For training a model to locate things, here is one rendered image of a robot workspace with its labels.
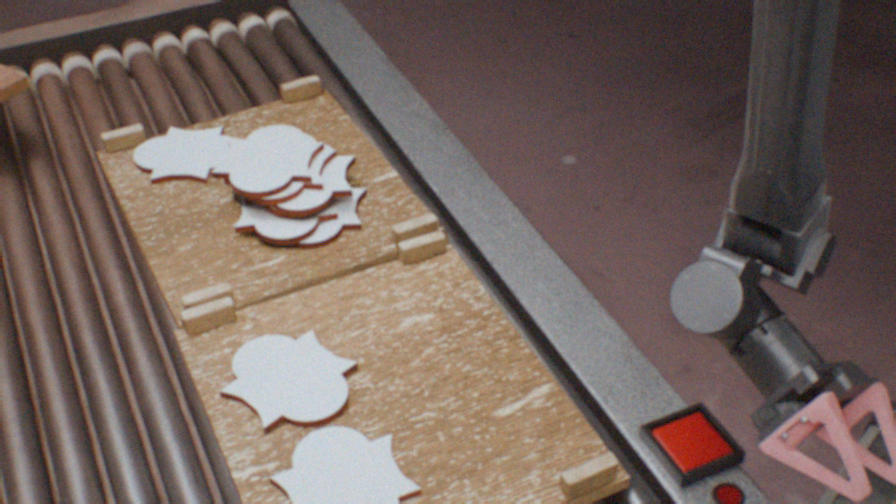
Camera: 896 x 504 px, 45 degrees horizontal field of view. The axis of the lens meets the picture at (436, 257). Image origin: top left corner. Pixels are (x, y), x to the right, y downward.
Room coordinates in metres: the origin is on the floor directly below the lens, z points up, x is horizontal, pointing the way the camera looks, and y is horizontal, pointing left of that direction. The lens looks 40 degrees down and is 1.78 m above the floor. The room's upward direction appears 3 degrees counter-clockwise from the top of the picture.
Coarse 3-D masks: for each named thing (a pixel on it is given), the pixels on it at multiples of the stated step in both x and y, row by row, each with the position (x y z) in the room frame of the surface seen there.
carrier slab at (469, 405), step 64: (448, 256) 1.02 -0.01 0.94; (256, 320) 0.92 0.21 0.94; (320, 320) 0.91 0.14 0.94; (384, 320) 0.91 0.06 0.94; (448, 320) 0.90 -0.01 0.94; (384, 384) 0.81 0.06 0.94; (448, 384) 0.80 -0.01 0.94; (512, 384) 0.80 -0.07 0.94; (256, 448) 0.73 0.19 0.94; (448, 448) 0.72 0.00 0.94; (512, 448) 0.71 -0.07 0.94; (576, 448) 0.71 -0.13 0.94
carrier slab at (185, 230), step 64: (192, 128) 1.34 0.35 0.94; (256, 128) 1.33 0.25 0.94; (320, 128) 1.32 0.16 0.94; (128, 192) 1.18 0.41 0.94; (192, 192) 1.18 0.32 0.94; (384, 192) 1.16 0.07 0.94; (192, 256) 1.04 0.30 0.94; (256, 256) 1.04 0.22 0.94; (320, 256) 1.03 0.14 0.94; (384, 256) 1.03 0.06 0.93
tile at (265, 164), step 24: (240, 144) 1.18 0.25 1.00; (264, 144) 1.18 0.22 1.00; (288, 144) 1.18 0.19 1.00; (312, 144) 1.18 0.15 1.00; (216, 168) 1.13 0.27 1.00; (240, 168) 1.13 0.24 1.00; (264, 168) 1.13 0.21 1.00; (288, 168) 1.12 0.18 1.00; (240, 192) 1.09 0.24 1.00; (264, 192) 1.08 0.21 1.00
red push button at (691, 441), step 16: (688, 416) 0.75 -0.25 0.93; (656, 432) 0.73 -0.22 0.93; (672, 432) 0.73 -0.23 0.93; (688, 432) 0.73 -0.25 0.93; (704, 432) 0.73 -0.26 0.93; (672, 448) 0.71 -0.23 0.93; (688, 448) 0.71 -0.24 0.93; (704, 448) 0.71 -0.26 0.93; (720, 448) 0.71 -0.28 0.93; (688, 464) 0.69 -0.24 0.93
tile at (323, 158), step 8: (320, 152) 1.17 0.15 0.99; (328, 152) 1.17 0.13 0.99; (312, 160) 1.16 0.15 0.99; (320, 160) 1.16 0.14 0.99; (328, 160) 1.17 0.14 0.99; (312, 168) 1.14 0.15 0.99; (320, 168) 1.14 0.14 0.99; (312, 176) 1.12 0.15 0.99; (320, 176) 1.13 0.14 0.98; (296, 184) 1.10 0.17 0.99; (304, 184) 1.11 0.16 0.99; (312, 184) 1.11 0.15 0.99; (320, 184) 1.10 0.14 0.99; (288, 192) 1.09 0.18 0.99; (296, 192) 1.09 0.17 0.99; (256, 200) 1.08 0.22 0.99; (264, 200) 1.08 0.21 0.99; (272, 200) 1.08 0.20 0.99; (280, 200) 1.08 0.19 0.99; (288, 200) 1.08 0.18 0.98
